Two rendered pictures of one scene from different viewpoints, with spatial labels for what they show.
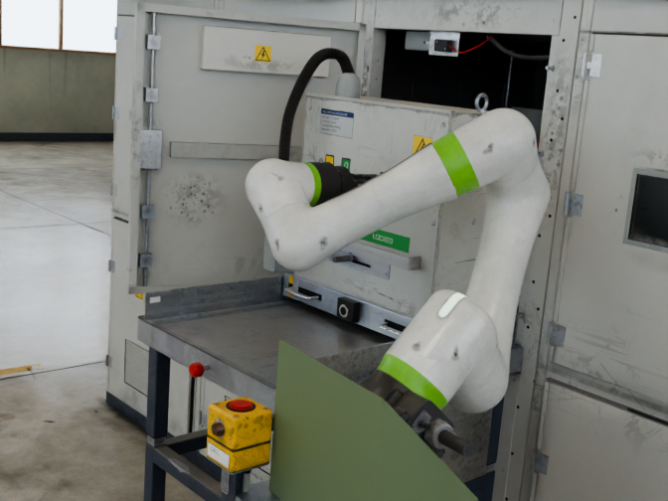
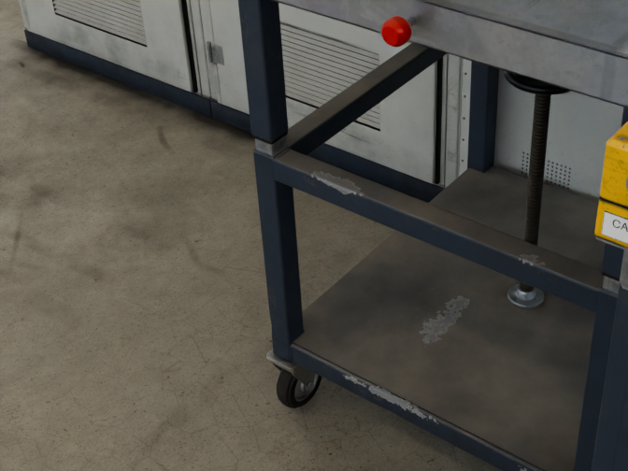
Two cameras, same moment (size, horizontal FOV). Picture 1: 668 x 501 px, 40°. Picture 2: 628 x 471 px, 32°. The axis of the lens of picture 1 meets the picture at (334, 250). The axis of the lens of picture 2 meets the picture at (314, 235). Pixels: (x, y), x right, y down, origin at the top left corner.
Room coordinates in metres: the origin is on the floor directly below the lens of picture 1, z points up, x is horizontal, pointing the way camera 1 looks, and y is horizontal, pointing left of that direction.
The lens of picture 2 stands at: (0.77, 0.52, 1.37)
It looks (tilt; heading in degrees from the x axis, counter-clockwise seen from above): 37 degrees down; 352
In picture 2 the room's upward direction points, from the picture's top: 4 degrees counter-clockwise
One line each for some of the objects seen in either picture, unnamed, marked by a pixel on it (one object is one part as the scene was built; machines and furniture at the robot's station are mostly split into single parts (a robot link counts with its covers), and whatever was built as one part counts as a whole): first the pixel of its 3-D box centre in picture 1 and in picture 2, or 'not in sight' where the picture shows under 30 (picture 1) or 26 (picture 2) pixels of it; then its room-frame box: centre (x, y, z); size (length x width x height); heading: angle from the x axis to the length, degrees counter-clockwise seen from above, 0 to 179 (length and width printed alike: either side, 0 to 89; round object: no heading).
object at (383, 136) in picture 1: (363, 206); not in sight; (2.14, -0.06, 1.15); 0.48 x 0.01 x 0.48; 42
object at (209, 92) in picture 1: (248, 155); not in sight; (2.47, 0.25, 1.21); 0.63 x 0.07 x 0.74; 114
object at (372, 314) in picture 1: (359, 308); not in sight; (2.15, -0.07, 0.90); 0.54 x 0.05 x 0.06; 42
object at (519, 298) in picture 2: not in sight; (525, 292); (2.09, -0.01, 0.18); 0.06 x 0.06 x 0.02
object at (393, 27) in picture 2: (200, 369); (401, 28); (1.85, 0.26, 0.82); 0.04 x 0.03 x 0.03; 132
